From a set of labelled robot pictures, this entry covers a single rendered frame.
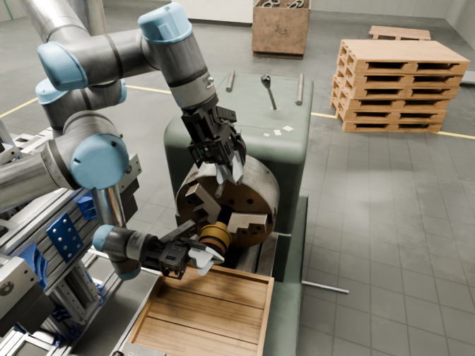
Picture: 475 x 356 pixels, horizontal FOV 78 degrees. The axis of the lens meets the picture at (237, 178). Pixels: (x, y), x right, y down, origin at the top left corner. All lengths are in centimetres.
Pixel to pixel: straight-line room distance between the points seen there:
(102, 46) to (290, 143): 59
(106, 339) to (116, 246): 96
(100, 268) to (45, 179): 136
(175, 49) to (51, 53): 19
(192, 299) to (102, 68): 70
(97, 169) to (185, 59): 30
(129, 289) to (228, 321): 102
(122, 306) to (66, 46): 147
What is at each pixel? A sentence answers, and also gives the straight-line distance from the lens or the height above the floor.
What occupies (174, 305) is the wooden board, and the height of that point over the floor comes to 89.
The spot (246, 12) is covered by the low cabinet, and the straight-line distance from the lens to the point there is 813.
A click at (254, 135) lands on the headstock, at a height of 125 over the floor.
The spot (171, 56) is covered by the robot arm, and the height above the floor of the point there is 160.
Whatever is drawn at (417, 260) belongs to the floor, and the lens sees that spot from 246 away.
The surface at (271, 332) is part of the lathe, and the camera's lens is 131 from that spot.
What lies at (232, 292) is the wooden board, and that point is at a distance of 98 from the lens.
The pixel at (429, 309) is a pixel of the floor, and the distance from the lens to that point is 227.
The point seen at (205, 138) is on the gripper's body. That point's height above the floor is 146.
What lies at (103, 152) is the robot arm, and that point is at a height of 141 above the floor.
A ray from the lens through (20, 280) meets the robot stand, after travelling 95.
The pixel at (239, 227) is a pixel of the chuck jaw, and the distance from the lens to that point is 84.
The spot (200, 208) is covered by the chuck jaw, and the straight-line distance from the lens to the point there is 83.
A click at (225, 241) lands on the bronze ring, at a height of 110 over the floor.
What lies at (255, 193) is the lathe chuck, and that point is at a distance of 81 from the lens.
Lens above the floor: 174
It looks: 40 degrees down
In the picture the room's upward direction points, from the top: straight up
